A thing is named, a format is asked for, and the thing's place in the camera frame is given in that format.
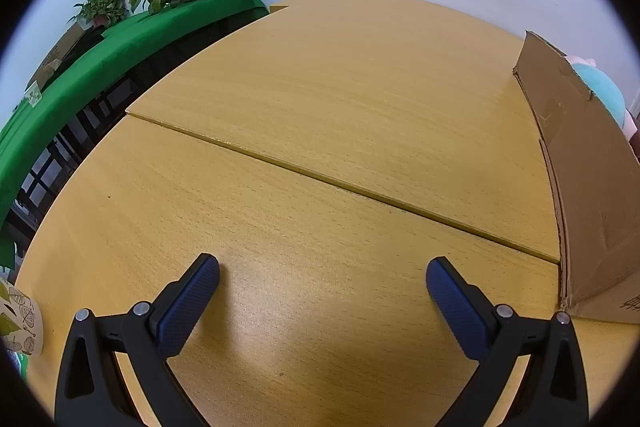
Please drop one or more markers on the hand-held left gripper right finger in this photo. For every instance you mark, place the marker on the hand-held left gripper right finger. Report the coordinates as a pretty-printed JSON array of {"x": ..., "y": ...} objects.
[{"x": 457, "y": 307}]

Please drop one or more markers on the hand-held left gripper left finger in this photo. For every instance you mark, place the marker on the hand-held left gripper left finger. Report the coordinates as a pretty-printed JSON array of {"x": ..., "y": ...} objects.
[{"x": 190, "y": 302}]

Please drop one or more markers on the brown cardboard box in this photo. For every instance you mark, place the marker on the brown cardboard box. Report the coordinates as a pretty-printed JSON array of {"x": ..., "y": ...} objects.
[{"x": 590, "y": 187}]

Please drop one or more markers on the pink pig plush teal shirt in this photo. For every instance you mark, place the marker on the pink pig plush teal shirt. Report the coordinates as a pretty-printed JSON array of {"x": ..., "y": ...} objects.
[{"x": 602, "y": 89}]

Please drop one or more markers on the wooden desktop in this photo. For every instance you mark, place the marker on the wooden desktop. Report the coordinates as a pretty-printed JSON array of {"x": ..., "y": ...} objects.
[{"x": 320, "y": 107}]

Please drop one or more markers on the leaf print paper cup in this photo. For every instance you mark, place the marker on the leaf print paper cup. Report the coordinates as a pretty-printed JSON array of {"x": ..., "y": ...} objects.
[{"x": 20, "y": 317}]

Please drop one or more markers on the flat cardboard carton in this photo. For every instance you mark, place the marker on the flat cardboard carton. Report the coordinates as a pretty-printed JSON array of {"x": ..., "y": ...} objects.
[{"x": 60, "y": 52}]

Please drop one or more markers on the small potted green plant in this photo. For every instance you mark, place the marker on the small potted green plant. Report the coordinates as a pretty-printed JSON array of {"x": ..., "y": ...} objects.
[{"x": 105, "y": 4}]

